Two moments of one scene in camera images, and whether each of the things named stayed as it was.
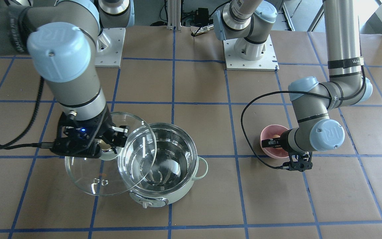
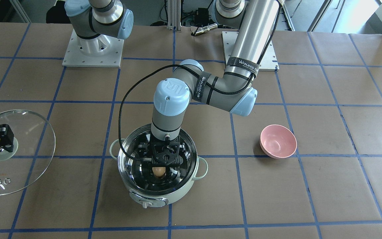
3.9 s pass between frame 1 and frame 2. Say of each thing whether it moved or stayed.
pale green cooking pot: stayed
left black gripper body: moved
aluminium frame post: stayed
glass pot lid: moved
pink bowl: stayed
